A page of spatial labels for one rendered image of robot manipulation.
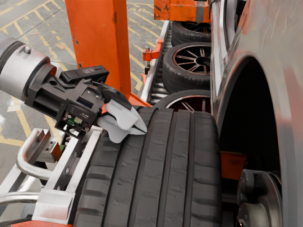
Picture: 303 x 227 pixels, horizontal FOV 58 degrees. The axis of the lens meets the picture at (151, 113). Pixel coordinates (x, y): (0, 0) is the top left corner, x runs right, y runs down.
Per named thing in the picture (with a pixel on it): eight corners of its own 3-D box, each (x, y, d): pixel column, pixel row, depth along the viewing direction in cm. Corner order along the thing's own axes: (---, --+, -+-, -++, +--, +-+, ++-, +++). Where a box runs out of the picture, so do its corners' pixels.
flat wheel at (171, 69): (153, 69, 252) (153, 45, 237) (219, 60, 264) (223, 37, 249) (176, 112, 202) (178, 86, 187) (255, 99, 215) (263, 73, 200)
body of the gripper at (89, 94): (84, 144, 48) (19, 111, 46) (99, 116, 55) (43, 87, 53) (101, 114, 43) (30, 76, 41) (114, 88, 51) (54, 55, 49)
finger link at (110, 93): (122, 122, 51) (81, 100, 50) (125, 117, 53) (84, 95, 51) (134, 105, 49) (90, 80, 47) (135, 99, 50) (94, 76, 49)
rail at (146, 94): (135, 192, 160) (134, 168, 146) (120, 190, 161) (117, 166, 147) (173, 29, 349) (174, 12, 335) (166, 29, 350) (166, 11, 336)
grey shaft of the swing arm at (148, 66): (150, 98, 253) (150, 48, 221) (144, 97, 254) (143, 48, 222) (151, 93, 260) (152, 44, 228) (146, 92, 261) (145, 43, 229)
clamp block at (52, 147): (55, 164, 83) (51, 152, 79) (27, 160, 84) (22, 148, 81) (61, 152, 87) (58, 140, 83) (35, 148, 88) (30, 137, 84)
